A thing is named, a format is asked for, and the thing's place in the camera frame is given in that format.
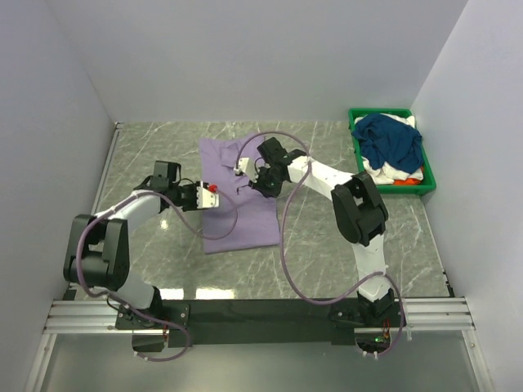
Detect purple t shirt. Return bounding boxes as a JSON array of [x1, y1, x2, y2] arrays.
[[199, 136, 279, 254]]

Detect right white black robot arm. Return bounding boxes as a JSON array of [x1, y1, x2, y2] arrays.
[[235, 137, 395, 326]]

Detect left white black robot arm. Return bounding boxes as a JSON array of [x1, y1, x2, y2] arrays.
[[63, 161, 208, 328]]

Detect dark blue t shirt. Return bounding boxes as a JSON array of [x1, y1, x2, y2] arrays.
[[352, 113, 424, 174]]

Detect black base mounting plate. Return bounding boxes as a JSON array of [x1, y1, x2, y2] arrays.
[[115, 298, 406, 353]]

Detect orange t shirt in bin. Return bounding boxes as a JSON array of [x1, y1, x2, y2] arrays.
[[393, 178, 422, 186]]

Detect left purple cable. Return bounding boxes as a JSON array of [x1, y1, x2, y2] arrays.
[[75, 186, 240, 363]]

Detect purple cable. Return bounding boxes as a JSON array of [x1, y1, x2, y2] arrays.
[[75, 186, 240, 363], [235, 130, 408, 362]]

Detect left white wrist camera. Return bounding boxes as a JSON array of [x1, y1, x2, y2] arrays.
[[196, 181, 220, 210]]

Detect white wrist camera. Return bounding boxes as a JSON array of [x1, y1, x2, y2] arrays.
[[234, 158, 259, 180], [196, 181, 220, 210]]

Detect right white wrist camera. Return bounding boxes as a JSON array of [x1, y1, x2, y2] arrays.
[[234, 158, 259, 180]]

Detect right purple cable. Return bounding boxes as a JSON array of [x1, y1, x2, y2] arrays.
[[235, 130, 408, 362]]

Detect aluminium rail frame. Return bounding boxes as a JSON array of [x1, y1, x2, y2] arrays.
[[28, 121, 492, 391]]

